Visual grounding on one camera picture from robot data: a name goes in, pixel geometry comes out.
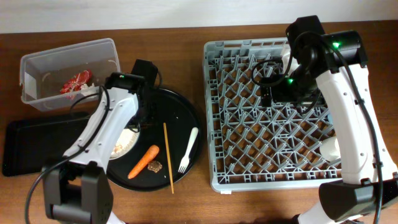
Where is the grey plate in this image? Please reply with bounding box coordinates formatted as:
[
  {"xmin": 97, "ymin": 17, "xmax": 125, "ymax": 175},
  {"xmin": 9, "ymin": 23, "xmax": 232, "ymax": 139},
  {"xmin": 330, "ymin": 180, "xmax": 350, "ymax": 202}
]
[{"xmin": 109, "ymin": 126, "xmax": 141, "ymax": 161}]

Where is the wooden chopstick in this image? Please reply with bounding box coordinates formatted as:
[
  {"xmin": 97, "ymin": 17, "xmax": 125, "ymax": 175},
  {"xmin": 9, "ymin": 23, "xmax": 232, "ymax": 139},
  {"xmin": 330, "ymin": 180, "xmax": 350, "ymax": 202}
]
[{"xmin": 163, "ymin": 123, "xmax": 174, "ymax": 194}]

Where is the orange carrot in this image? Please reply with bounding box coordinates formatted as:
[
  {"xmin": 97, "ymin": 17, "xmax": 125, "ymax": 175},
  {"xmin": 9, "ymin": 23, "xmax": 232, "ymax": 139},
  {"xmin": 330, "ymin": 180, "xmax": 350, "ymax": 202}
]
[{"xmin": 127, "ymin": 145, "xmax": 160, "ymax": 179}]

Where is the white tissue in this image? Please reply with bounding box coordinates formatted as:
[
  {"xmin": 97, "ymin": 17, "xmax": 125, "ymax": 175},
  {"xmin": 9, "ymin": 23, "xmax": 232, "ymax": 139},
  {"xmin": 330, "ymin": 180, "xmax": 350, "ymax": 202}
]
[{"xmin": 80, "ymin": 83, "xmax": 97, "ymax": 96}]

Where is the brown food scrap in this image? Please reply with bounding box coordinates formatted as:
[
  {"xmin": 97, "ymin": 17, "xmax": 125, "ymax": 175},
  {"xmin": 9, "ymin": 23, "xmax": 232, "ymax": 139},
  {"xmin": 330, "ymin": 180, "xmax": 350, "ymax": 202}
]
[{"xmin": 147, "ymin": 161, "xmax": 163, "ymax": 173}]

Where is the small white cup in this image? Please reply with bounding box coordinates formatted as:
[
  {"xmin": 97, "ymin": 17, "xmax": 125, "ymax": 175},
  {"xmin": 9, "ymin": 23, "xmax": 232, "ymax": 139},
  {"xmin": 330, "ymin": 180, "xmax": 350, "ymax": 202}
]
[{"xmin": 320, "ymin": 136, "xmax": 341, "ymax": 162}]

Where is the white plastic fork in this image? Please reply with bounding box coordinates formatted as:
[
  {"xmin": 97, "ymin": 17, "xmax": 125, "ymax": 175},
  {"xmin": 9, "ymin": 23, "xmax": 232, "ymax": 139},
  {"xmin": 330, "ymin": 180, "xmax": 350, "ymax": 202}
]
[{"xmin": 178, "ymin": 127, "xmax": 198, "ymax": 173}]

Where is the red snack wrapper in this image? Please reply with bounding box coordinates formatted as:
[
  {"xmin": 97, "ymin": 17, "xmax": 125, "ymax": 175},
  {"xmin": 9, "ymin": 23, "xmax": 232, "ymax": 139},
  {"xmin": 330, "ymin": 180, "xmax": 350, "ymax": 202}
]
[{"xmin": 60, "ymin": 70, "xmax": 92, "ymax": 94}]

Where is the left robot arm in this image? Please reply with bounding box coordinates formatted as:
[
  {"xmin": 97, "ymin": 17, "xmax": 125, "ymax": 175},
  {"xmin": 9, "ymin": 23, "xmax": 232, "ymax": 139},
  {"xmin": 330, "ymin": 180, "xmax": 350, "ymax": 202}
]
[{"xmin": 42, "ymin": 72, "xmax": 158, "ymax": 223}]

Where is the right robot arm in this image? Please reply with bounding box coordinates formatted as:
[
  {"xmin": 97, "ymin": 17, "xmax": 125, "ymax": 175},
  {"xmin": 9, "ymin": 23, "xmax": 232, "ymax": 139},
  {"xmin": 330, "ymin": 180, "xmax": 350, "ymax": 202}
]
[{"xmin": 259, "ymin": 29, "xmax": 397, "ymax": 223}]

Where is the grey dishwasher rack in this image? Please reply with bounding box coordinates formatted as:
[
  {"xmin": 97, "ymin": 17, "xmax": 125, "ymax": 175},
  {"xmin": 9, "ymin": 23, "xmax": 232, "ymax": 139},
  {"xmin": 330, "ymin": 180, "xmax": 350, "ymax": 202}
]
[{"xmin": 203, "ymin": 38, "xmax": 342, "ymax": 192}]

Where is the clear plastic waste bin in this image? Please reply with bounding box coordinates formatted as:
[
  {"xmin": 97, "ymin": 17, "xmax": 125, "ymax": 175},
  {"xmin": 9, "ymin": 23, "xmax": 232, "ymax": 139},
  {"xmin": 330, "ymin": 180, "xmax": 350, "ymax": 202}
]
[{"xmin": 19, "ymin": 38, "xmax": 121, "ymax": 111}]

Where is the white rice pile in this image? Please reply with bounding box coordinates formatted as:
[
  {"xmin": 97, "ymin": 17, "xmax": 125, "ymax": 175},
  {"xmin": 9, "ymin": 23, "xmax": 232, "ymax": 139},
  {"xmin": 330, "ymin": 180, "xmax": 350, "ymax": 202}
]
[{"xmin": 113, "ymin": 129, "xmax": 137, "ymax": 156}]

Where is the round black serving tray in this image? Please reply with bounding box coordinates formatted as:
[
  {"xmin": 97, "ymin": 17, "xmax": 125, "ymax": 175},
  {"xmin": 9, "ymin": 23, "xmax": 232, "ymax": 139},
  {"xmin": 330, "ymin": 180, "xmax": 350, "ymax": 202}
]
[{"xmin": 107, "ymin": 88, "xmax": 203, "ymax": 192}]

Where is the black rectangular tray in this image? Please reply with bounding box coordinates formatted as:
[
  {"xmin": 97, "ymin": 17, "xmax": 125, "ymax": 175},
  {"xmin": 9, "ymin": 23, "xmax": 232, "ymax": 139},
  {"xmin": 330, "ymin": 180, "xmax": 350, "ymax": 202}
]
[{"xmin": 2, "ymin": 112, "xmax": 88, "ymax": 177}]

